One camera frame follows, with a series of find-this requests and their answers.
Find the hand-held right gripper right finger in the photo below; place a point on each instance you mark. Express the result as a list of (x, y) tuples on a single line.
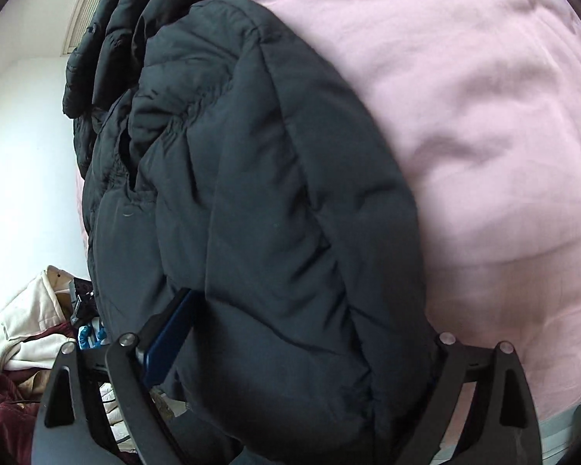
[(452, 373)]

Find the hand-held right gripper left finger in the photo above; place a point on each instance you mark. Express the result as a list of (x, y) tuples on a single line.
[(167, 344)]

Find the black puffer jacket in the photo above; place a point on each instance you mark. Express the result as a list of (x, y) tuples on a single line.
[(271, 203)]

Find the blue and white cloth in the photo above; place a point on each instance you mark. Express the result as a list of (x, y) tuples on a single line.
[(91, 336)]

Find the black grey device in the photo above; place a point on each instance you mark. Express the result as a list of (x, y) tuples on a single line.
[(82, 300)]

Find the cream garment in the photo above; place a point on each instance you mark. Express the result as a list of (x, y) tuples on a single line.
[(24, 329)]

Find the maroon garment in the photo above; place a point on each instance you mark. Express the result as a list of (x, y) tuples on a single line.
[(9, 411)]

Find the pink bed blanket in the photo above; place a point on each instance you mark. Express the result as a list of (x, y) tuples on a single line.
[(465, 131)]

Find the white louvered panel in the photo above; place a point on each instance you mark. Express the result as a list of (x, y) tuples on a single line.
[(84, 9)]

